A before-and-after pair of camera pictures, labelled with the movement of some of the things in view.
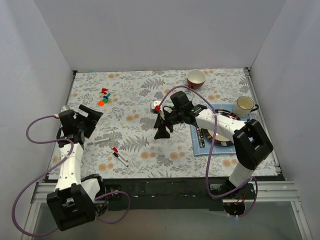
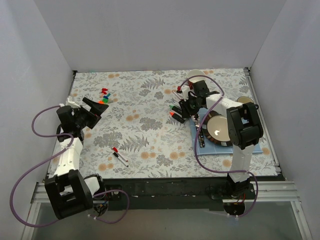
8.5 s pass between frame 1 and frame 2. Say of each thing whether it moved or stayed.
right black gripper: moved
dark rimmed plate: stayed
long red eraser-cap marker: stayed
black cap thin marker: stayed
